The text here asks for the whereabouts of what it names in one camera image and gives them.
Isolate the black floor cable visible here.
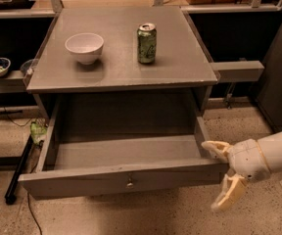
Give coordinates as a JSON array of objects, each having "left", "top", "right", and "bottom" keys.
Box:
[{"left": 26, "top": 193, "right": 47, "bottom": 235}]

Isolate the white ceramic bowl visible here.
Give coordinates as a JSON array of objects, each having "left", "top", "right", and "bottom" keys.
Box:
[{"left": 65, "top": 33, "right": 104, "bottom": 65}]

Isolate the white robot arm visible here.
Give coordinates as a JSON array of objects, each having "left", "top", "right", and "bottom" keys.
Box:
[{"left": 202, "top": 131, "right": 282, "bottom": 212}]

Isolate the grey top drawer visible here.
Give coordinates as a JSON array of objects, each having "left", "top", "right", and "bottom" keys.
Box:
[{"left": 18, "top": 95, "right": 231, "bottom": 201}]

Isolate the green snack bag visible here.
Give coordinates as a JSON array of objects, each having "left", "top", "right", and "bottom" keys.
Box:
[{"left": 30, "top": 121, "right": 47, "bottom": 145}]

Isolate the green soda can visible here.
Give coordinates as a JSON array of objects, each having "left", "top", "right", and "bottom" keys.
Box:
[{"left": 137, "top": 23, "right": 157, "bottom": 64}]

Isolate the grey side shelf beam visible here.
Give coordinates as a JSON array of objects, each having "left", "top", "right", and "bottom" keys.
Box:
[{"left": 211, "top": 61, "right": 264, "bottom": 83}]

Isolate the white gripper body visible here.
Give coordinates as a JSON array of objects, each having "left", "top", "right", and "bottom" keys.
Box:
[{"left": 228, "top": 139, "right": 271, "bottom": 183}]

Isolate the grey drawer cabinet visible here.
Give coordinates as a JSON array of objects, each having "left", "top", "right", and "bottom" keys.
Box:
[{"left": 23, "top": 6, "right": 220, "bottom": 122}]

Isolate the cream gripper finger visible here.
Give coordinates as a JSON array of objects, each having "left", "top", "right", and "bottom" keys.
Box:
[
  {"left": 202, "top": 141, "right": 232, "bottom": 163},
  {"left": 211, "top": 174, "right": 248, "bottom": 212}
]

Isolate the clear plastic cup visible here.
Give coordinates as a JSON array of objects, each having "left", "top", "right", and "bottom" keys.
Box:
[{"left": 20, "top": 59, "right": 38, "bottom": 75}]

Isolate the black metal leg bar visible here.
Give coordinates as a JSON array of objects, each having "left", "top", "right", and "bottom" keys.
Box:
[{"left": 4, "top": 136, "right": 33, "bottom": 205}]

